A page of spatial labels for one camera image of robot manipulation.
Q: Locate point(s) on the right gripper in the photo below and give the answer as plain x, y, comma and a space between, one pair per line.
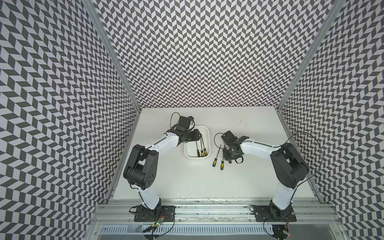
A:
227, 158

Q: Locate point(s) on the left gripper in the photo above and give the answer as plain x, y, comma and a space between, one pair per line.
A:
196, 137

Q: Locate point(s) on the file tool two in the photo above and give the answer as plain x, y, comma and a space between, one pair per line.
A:
223, 160

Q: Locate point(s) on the file tool three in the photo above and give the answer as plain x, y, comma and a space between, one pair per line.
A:
204, 148

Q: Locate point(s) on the file tool five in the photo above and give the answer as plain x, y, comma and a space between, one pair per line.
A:
198, 150

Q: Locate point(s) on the file tool four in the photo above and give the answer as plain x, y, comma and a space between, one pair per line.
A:
202, 151

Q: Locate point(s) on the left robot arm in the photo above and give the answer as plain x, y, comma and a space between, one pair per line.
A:
141, 168

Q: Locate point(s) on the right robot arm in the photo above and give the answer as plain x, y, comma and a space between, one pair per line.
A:
290, 168

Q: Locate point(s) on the white plastic storage box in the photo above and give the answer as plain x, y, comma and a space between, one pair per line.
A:
200, 149

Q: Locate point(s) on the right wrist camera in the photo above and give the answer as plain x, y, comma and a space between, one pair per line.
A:
229, 138

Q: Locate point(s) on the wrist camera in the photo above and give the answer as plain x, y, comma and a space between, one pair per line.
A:
229, 138
186, 123

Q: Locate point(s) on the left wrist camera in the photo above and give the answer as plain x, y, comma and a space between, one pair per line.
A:
186, 123

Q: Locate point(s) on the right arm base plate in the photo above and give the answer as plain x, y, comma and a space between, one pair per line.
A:
274, 214

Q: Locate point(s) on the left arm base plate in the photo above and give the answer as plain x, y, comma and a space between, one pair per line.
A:
145, 215

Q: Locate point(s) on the aluminium front rail frame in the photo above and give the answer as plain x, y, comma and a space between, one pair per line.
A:
219, 218

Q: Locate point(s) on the right corner aluminium post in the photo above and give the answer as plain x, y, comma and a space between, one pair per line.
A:
321, 35

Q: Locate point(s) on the corner aluminium post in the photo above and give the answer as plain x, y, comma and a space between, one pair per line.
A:
321, 35
96, 20

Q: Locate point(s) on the left corner aluminium post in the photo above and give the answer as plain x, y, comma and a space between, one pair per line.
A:
96, 20

